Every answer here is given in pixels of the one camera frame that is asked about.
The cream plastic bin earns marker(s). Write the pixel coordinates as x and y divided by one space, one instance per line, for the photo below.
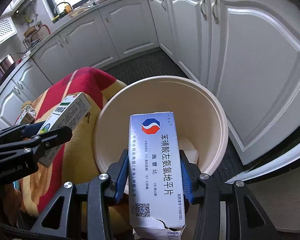
152 100

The light blue packet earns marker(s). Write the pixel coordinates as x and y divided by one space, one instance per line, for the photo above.
17 185

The yellow bottle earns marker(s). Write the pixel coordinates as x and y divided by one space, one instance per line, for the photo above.
68 9

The red yellow printed blanket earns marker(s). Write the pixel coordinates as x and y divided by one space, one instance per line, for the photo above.
72 85

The speckled kitchen countertop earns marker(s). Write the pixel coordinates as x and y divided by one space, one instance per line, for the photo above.
65 23

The white and yellow small box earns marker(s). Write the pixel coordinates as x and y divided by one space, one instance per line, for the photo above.
27 113

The white lattice upper cabinets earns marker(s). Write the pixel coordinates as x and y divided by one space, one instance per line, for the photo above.
2 30

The red rimmed cutting board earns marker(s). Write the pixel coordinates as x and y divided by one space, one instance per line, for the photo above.
43 31

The curved metal faucet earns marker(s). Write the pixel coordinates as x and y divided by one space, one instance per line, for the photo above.
56 7

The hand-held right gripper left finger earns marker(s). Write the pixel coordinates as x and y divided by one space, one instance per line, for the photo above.
121 177

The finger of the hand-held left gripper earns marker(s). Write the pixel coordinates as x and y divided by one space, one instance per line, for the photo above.
35 130
57 137

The blue white medicine box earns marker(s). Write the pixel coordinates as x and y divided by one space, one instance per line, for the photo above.
155 167

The white water heater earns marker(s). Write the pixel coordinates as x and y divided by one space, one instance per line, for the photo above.
22 3

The green striped medicine box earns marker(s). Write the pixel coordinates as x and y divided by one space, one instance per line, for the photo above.
70 110

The rose metal rice cooker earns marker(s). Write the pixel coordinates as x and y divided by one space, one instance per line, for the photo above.
5 66

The white lower kitchen cabinets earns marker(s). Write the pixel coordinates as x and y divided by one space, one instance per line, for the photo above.
252 55

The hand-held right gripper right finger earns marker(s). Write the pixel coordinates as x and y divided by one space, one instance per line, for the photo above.
186 182

